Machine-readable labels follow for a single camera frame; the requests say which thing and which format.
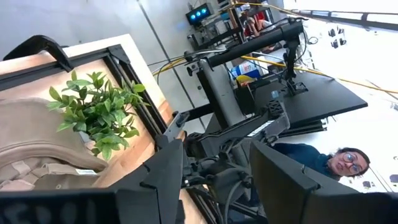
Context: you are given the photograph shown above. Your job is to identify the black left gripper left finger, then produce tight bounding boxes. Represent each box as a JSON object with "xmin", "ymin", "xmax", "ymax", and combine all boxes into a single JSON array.
[{"xmin": 114, "ymin": 138, "xmax": 185, "ymax": 224}]

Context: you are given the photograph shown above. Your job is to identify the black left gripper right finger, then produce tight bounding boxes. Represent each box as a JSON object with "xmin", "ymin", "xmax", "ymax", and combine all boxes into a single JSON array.
[{"xmin": 249, "ymin": 140, "xmax": 363, "ymax": 224}]

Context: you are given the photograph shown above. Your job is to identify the green artificial plant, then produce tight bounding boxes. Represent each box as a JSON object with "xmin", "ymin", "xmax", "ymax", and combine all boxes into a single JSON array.
[{"xmin": 46, "ymin": 70, "xmax": 150, "ymax": 162}]

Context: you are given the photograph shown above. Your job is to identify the yellow cable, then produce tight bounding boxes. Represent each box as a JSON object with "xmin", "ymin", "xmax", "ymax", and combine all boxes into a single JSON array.
[{"xmin": 239, "ymin": 54, "xmax": 398, "ymax": 95}]

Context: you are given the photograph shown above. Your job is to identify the grey metal column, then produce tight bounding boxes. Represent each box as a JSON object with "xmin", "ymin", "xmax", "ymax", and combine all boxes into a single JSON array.
[{"xmin": 197, "ymin": 58, "xmax": 247, "ymax": 129}]

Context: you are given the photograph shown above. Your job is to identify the black monitor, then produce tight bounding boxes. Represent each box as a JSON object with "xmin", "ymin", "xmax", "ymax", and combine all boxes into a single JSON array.
[{"xmin": 251, "ymin": 71, "xmax": 369, "ymax": 129}]

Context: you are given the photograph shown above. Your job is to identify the blue and white box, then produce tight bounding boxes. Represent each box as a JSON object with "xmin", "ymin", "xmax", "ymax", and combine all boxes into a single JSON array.
[{"xmin": 230, "ymin": 60, "xmax": 262, "ymax": 79}]

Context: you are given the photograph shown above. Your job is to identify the black device with blue lights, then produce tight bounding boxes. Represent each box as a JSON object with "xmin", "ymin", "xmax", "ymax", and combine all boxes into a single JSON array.
[{"xmin": 185, "ymin": 2, "xmax": 215, "ymax": 26}]

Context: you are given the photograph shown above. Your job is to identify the black table frame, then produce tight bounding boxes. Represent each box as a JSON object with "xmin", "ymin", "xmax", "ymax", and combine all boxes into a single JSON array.
[{"xmin": 0, "ymin": 43, "xmax": 215, "ymax": 150}]

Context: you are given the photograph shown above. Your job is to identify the person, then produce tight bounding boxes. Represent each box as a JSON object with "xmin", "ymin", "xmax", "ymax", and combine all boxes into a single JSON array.
[
  {"xmin": 270, "ymin": 142, "xmax": 371, "ymax": 182},
  {"xmin": 243, "ymin": 11, "xmax": 275, "ymax": 39}
]

